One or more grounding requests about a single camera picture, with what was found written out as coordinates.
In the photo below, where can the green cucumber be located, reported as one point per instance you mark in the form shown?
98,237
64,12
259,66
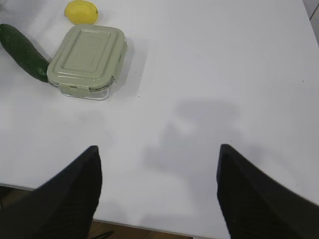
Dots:
23,52

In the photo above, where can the green lidded glass container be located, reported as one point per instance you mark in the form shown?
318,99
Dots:
88,61

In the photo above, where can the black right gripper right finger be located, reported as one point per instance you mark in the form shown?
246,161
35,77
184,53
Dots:
255,206

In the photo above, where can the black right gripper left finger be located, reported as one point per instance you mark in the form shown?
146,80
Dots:
62,208

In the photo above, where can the yellow lemon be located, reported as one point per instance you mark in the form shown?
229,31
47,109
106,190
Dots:
81,12

